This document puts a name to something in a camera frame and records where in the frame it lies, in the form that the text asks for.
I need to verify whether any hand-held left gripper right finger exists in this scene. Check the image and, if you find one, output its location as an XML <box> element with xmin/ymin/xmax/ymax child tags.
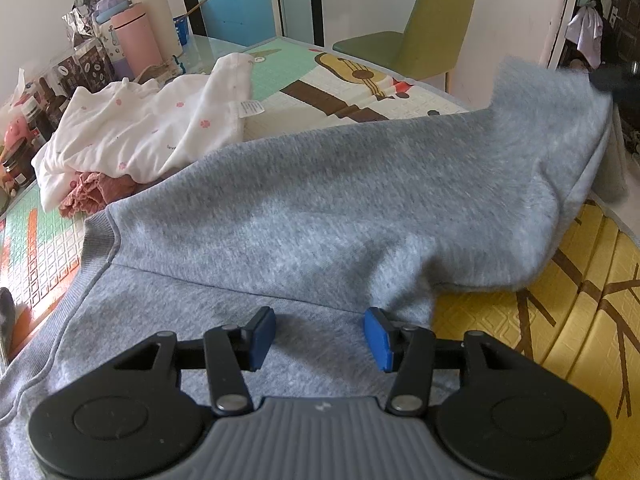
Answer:
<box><xmin>363</xmin><ymin>306</ymin><xmax>526</xmax><ymax>417</ymax></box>

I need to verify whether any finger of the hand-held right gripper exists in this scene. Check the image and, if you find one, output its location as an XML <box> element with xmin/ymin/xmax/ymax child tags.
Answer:
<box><xmin>589</xmin><ymin>60</ymin><xmax>640</xmax><ymax>97</ymax></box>

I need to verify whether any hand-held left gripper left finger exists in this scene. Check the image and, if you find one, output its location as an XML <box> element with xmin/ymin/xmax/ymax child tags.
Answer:
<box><xmin>115</xmin><ymin>306</ymin><xmax>277</xmax><ymax>417</ymax></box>

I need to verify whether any grey sweatshirt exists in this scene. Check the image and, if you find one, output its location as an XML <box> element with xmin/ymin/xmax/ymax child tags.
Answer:
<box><xmin>0</xmin><ymin>57</ymin><xmax>632</xmax><ymax>480</ymax></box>

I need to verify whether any purple white hanging cloth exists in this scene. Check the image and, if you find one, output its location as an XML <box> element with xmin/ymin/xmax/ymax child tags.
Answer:
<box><xmin>565</xmin><ymin>0</ymin><xmax>607</xmax><ymax>69</ymax></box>

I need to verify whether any green chair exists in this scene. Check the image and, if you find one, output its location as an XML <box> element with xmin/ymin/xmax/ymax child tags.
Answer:
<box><xmin>332</xmin><ymin>0</ymin><xmax>480</xmax><ymax>94</ymax></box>

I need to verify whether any printed foam play mat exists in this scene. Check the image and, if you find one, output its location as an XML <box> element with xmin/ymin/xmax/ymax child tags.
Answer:
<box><xmin>0</xmin><ymin>35</ymin><xmax>640</xmax><ymax>480</ymax></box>

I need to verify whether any pink ruffled garment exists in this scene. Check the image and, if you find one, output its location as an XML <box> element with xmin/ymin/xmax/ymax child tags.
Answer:
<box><xmin>59</xmin><ymin>170</ymin><xmax>139</xmax><ymax>220</ymax></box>

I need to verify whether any white floral baby garment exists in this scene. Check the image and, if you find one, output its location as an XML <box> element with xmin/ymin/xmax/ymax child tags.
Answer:
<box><xmin>31</xmin><ymin>52</ymin><xmax>266</xmax><ymax>213</ymax></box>

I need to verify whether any dark glass jar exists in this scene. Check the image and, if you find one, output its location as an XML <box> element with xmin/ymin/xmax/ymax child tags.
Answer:
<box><xmin>0</xmin><ymin>142</ymin><xmax>34</xmax><ymax>192</ymax></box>

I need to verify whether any brown glass bottle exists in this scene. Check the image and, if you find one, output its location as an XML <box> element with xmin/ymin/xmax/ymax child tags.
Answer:
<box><xmin>37</xmin><ymin>77</ymin><xmax>72</xmax><ymax>132</ymax></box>

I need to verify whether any dark printed bag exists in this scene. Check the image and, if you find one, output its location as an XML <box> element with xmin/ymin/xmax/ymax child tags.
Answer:
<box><xmin>49</xmin><ymin>41</ymin><xmax>119</xmax><ymax>97</ymax></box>

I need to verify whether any pink tumbler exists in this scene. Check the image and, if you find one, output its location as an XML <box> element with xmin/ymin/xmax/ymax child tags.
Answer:
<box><xmin>109</xmin><ymin>2</ymin><xmax>162</xmax><ymax>82</ymax></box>

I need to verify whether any purple printed cup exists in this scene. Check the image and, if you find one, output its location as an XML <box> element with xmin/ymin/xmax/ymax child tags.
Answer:
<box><xmin>94</xmin><ymin>0</ymin><xmax>134</xmax><ymax>79</ymax></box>

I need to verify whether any white thermos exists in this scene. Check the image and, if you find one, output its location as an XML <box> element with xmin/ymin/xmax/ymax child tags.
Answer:
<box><xmin>125</xmin><ymin>0</ymin><xmax>184</xmax><ymax>59</ymax></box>

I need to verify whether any silver foil bag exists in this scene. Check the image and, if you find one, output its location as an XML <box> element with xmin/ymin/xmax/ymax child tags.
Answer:
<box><xmin>61</xmin><ymin>0</ymin><xmax>104</xmax><ymax>49</ymax></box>

